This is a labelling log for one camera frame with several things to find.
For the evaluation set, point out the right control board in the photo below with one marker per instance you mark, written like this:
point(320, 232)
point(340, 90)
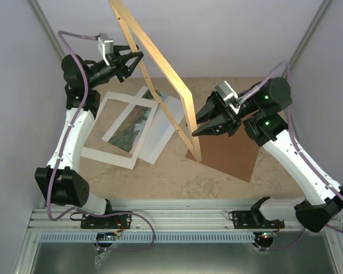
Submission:
point(266, 235)

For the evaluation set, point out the landscape photo print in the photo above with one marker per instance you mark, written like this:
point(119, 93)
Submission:
point(124, 133)

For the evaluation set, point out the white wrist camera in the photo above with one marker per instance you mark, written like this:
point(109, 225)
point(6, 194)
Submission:
point(105, 46)
point(228, 95)

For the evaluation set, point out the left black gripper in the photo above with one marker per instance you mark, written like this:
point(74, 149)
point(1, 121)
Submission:
point(116, 61)

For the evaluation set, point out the clear glass sheet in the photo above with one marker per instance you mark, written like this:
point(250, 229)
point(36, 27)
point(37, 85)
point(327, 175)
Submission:
point(161, 129)

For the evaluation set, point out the grey slotted cable duct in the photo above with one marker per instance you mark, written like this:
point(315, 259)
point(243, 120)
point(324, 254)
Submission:
point(147, 237)

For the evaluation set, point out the white mat board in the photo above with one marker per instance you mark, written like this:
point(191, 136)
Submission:
point(117, 160)

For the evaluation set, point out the aluminium rail bed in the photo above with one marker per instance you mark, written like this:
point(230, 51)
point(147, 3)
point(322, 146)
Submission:
point(183, 215)

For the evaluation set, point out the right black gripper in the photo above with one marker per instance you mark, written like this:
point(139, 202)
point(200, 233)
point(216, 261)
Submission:
point(228, 121)

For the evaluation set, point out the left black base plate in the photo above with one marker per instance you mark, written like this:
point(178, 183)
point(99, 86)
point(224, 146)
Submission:
point(119, 222)

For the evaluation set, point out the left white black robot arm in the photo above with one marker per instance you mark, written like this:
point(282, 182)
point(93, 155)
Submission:
point(59, 181)

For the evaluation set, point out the light wooden picture frame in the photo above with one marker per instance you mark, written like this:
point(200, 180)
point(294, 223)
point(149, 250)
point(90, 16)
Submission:
point(130, 28)

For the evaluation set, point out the left aluminium corner post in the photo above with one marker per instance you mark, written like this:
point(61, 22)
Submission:
point(40, 15)

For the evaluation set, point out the brown backing board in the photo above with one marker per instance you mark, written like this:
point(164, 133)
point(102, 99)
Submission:
point(234, 155)

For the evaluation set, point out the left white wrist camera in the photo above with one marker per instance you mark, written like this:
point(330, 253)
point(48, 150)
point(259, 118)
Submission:
point(105, 46)

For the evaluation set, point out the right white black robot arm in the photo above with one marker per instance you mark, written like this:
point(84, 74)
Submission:
point(323, 196)

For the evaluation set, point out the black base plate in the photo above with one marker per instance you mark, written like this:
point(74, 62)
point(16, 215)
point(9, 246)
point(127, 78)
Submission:
point(251, 220)
point(119, 222)

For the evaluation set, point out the control board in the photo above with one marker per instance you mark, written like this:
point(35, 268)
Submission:
point(108, 236)
point(266, 235)

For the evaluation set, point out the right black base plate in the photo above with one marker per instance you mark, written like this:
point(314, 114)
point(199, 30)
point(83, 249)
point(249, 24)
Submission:
point(251, 220)

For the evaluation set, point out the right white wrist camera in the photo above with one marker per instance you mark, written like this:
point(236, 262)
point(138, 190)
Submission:
point(228, 95)

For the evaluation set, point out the right aluminium corner post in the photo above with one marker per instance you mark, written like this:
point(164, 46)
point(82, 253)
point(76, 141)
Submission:
point(310, 31)

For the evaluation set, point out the aluminium corner post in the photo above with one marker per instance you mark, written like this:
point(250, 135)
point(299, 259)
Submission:
point(40, 15)
point(310, 31)

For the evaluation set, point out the left control board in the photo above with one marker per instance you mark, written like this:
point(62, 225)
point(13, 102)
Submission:
point(108, 236)

